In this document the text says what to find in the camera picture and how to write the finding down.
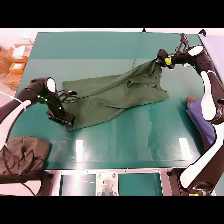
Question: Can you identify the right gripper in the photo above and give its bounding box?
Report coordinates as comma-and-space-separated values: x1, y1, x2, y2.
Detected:
155, 48, 175, 70

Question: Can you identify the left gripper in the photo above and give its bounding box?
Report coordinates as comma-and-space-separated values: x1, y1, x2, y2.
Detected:
46, 108, 76, 128

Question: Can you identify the dark green shirt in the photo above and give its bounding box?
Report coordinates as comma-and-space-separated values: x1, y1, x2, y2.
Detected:
61, 58, 170, 132

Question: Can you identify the brown garment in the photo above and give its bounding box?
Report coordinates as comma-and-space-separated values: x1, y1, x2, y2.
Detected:
0, 135, 52, 178

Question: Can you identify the black cable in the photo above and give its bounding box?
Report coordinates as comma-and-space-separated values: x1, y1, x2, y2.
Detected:
54, 88, 80, 105

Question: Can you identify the silver frame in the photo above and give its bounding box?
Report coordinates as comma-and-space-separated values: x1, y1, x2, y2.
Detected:
43, 166, 214, 197

